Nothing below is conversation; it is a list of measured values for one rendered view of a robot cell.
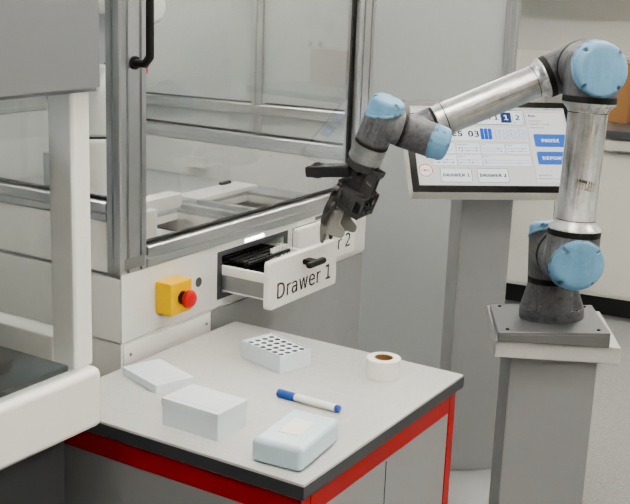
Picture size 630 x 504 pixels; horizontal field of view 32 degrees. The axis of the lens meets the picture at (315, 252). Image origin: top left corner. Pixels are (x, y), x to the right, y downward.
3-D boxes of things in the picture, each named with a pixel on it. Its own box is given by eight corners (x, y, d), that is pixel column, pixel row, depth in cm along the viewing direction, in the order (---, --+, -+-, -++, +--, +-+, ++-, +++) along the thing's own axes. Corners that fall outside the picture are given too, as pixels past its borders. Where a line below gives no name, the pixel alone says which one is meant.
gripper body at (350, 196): (354, 223, 238) (374, 175, 233) (323, 204, 241) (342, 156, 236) (371, 216, 245) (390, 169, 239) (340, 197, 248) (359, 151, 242)
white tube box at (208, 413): (247, 426, 196) (248, 399, 194) (217, 442, 188) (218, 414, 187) (191, 409, 202) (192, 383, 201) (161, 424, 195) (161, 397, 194)
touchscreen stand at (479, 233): (561, 515, 328) (595, 181, 303) (415, 521, 321) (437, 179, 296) (508, 445, 376) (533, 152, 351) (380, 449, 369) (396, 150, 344)
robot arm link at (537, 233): (570, 268, 264) (572, 213, 261) (587, 281, 250) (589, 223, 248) (521, 269, 263) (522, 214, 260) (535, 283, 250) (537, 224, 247)
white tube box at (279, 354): (310, 365, 227) (310, 347, 226) (279, 373, 222) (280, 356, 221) (271, 349, 236) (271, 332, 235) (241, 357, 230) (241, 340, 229)
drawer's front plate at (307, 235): (354, 250, 300) (356, 211, 297) (297, 272, 276) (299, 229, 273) (348, 249, 300) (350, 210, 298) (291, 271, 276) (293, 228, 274)
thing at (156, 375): (194, 384, 214) (194, 376, 214) (156, 393, 209) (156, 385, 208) (159, 365, 224) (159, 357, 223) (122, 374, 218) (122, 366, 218)
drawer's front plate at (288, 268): (335, 283, 267) (337, 239, 264) (269, 311, 243) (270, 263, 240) (329, 282, 268) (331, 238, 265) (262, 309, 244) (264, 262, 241)
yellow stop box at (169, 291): (194, 310, 235) (195, 278, 233) (173, 318, 229) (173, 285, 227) (176, 305, 237) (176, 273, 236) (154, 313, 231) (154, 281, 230)
